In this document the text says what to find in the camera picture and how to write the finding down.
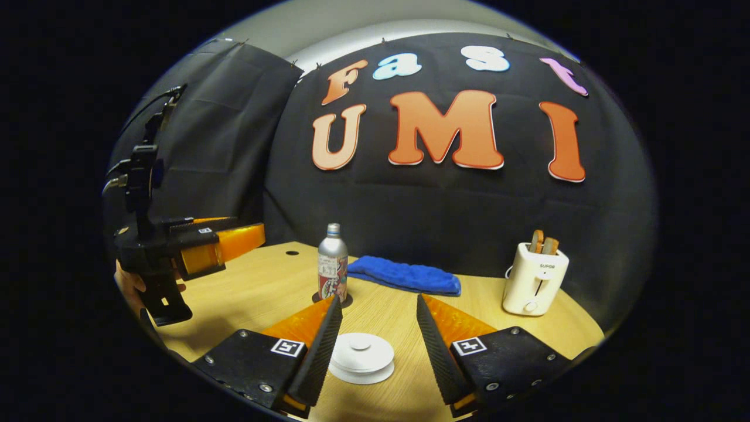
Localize dark round coaster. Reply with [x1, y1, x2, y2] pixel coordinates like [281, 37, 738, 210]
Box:
[312, 291, 353, 309]

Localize silver metal water bottle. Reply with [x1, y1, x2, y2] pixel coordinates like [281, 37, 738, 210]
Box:
[318, 223, 349, 303]

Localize white teacup lid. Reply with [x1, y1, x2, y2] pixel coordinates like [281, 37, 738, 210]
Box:
[332, 332, 395, 371]

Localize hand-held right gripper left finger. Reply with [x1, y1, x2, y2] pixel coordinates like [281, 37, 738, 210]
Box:
[192, 294, 343, 418]

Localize blue towel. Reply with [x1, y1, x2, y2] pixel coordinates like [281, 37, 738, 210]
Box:
[347, 256, 462, 297]

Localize white saucer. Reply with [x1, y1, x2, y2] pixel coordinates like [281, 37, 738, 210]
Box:
[328, 359, 395, 385]

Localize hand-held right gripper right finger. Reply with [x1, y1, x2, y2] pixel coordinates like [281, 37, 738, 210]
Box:
[416, 294, 572, 418]

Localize white toaster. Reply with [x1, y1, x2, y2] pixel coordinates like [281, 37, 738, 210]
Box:
[502, 242, 570, 317]

